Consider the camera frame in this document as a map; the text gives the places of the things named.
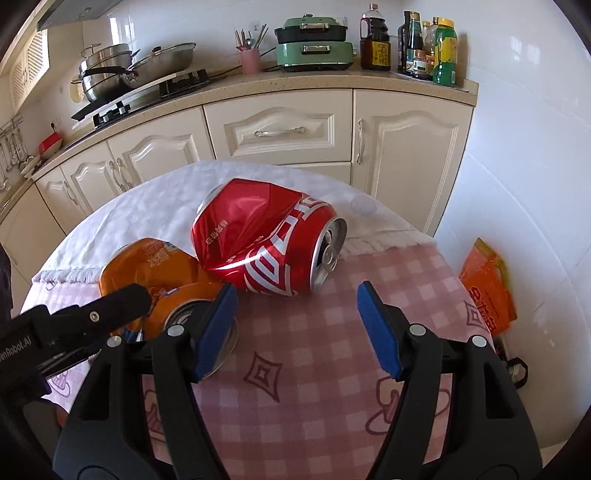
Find metal utensil rack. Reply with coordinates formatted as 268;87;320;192
0;114;32;192

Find crushed red cola can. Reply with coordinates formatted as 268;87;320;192
190;178;348;297

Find green electric cooker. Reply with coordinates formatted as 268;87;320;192
274;14;353;71

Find green yellow bottle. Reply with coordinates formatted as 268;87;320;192
433;17;458;87

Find steel pot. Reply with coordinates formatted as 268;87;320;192
71;43;139;102

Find crushed orange soda can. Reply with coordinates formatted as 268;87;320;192
99;238;238;381

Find dark soy sauce bottle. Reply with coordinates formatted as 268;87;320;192
360;3;392;71

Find cream kitchen cabinets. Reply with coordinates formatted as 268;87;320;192
1;88;474;306

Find orange bag on floor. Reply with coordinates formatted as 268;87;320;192
460;237;518;336

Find pink checkered tablecloth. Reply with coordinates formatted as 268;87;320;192
22;244;495;480

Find pink utensil holder cup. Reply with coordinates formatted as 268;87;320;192
240;48;262;75

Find upper lattice cabinet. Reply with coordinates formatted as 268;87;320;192
8;30;50;114

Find steel wok pan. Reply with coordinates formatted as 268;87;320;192
80;42;197;89

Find black gas stove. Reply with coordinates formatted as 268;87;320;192
72;69;212;131

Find red bowl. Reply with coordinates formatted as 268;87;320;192
39;132;63;160

